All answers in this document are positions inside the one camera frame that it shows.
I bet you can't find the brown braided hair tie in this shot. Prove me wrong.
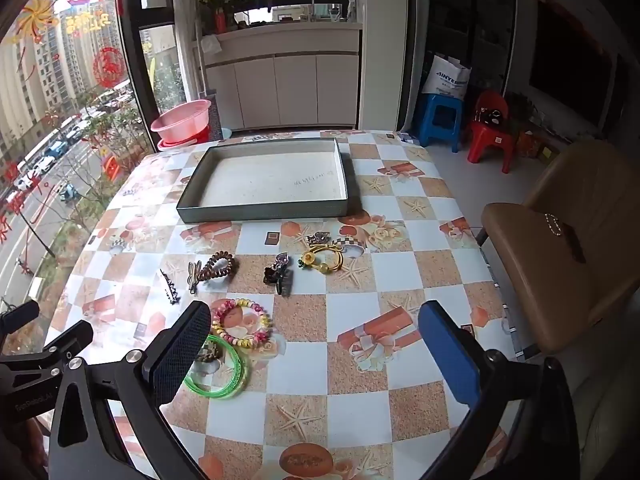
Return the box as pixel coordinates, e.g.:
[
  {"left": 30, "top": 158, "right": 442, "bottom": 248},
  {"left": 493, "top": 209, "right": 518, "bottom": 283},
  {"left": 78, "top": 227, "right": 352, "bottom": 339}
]
[{"left": 195, "top": 341, "right": 224, "bottom": 364}]

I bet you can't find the red plastic child chair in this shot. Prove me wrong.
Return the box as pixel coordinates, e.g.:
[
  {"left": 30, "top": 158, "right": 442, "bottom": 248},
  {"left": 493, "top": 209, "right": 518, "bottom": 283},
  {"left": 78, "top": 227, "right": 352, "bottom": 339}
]
[{"left": 467, "top": 90, "right": 516, "bottom": 174}]

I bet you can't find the black wall television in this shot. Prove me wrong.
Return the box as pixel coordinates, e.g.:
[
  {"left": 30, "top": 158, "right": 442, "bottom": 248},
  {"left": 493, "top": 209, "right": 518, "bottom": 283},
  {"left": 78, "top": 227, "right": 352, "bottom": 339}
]
[{"left": 529, "top": 0, "right": 617, "bottom": 127}]

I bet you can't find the beige leather seat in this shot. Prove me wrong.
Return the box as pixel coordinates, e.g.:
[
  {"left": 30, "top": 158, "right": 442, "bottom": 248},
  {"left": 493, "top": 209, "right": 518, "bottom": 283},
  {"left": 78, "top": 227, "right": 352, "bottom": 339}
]
[{"left": 565, "top": 350, "right": 640, "bottom": 480}]

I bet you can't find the black claw hair clip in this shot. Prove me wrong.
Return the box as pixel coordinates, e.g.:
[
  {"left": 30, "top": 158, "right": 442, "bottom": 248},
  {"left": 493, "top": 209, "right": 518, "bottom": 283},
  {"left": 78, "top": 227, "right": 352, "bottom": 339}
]
[{"left": 263, "top": 260, "right": 294, "bottom": 296}]

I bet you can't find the potted flower plant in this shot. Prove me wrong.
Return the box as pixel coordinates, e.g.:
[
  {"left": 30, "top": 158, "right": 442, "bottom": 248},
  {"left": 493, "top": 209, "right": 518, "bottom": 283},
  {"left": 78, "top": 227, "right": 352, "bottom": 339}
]
[{"left": 196, "top": 0, "right": 253, "bottom": 32}]

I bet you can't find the red hanging ornament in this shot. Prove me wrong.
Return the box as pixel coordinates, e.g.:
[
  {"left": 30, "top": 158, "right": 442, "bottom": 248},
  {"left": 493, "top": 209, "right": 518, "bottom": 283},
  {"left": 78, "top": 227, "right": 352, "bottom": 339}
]
[{"left": 99, "top": 152, "right": 124, "bottom": 181}]

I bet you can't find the green transparent bangle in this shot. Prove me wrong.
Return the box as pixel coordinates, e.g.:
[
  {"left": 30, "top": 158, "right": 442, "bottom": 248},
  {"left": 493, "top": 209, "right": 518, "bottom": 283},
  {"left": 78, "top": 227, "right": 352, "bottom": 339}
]
[{"left": 183, "top": 334, "right": 250, "bottom": 400}]

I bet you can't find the multicolour beaded bracelet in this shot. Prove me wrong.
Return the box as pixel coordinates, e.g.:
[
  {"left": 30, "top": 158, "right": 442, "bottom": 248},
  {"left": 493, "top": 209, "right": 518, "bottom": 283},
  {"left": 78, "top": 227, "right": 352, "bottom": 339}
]
[{"left": 209, "top": 298, "right": 274, "bottom": 349}]

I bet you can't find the white cabinet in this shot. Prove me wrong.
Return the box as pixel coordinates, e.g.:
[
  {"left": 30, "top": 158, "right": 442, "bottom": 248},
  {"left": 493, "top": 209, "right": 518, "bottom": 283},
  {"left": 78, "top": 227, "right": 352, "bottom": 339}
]
[{"left": 201, "top": 27, "right": 362, "bottom": 132}]

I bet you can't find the round red window decal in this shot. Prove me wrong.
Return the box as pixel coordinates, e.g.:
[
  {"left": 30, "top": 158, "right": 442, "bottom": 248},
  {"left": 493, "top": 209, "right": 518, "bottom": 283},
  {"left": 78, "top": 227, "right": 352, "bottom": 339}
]
[{"left": 92, "top": 47, "right": 126, "bottom": 89}]

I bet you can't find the blue plastic stool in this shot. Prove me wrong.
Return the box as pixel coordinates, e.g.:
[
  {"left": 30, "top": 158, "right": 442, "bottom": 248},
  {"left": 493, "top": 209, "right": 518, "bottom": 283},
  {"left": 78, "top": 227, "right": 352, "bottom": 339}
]
[{"left": 417, "top": 93, "right": 464, "bottom": 154}]

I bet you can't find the red plastic basin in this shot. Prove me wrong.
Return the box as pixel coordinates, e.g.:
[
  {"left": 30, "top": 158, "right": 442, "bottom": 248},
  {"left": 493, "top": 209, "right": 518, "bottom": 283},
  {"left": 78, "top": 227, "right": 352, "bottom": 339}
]
[{"left": 157, "top": 126, "right": 211, "bottom": 154}]

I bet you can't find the brown leather chair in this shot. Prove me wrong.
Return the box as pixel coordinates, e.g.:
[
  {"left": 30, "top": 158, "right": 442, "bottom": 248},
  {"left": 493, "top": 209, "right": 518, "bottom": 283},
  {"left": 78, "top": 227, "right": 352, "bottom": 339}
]
[{"left": 479, "top": 139, "right": 640, "bottom": 357}]

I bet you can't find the yellow hair clip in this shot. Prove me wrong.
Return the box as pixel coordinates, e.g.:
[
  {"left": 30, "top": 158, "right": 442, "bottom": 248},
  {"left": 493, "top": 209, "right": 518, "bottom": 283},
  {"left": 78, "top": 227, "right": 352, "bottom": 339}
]
[{"left": 298, "top": 244, "right": 345, "bottom": 275}]

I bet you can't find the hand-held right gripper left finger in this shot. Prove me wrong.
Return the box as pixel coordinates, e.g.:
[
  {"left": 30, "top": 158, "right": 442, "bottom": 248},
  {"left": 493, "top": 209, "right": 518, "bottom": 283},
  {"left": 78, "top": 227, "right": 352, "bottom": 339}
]
[{"left": 47, "top": 302, "right": 212, "bottom": 480}]

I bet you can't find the brown spiral hair tie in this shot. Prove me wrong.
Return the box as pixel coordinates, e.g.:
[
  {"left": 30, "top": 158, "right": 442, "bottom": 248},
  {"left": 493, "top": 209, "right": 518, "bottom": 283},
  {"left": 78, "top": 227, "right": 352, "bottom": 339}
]
[{"left": 196, "top": 251, "right": 239, "bottom": 284}]

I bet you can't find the pink plastic basin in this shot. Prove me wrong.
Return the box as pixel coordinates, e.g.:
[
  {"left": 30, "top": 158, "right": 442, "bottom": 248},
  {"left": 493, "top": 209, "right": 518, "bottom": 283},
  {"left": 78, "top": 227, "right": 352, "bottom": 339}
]
[{"left": 150, "top": 99, "right": 213, "bottom": 144}]

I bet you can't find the silver star hair clip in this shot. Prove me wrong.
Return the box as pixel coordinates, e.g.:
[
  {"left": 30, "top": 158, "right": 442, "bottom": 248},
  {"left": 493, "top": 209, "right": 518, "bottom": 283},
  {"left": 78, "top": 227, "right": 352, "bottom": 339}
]
[{"left": 159, "top": 268, "right": 181, "bottom": 306}]

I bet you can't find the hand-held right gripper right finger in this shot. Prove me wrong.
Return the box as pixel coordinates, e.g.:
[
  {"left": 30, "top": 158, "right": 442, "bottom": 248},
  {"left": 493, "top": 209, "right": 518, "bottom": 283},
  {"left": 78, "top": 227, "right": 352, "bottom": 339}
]
[{"left": 417, "top": 301, "right": 588, "bottom": 480}]

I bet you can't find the white printed bag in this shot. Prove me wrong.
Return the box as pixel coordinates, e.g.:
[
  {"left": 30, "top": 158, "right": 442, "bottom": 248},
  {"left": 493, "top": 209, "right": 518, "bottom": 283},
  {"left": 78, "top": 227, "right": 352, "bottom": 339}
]
[{"left": 422, "top": 53, "right": 472, "bottom": 101}]

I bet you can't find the yellow firework window decal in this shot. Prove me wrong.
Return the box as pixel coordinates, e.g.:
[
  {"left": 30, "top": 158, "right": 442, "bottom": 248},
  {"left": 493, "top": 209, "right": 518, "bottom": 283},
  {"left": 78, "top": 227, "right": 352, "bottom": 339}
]
[{"left": 9, "top": 0, "right": 62, "bottom": 47}]

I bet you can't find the grey rectangular tray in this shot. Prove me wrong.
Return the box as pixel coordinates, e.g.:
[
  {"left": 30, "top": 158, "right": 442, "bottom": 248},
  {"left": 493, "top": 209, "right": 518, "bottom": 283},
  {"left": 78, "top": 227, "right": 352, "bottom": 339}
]
[{"left": 176, "top": 137, "right": 357, "bottom": 223}]

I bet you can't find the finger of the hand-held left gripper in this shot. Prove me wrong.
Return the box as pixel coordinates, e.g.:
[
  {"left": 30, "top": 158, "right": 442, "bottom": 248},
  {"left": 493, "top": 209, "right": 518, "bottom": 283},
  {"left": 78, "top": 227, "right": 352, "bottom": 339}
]
[
  {"left": 0, "top": 301, "right": 40, "bottom": 333},
  {"left": 45, "top": 321, "right": 94, "bottom": 361}
]

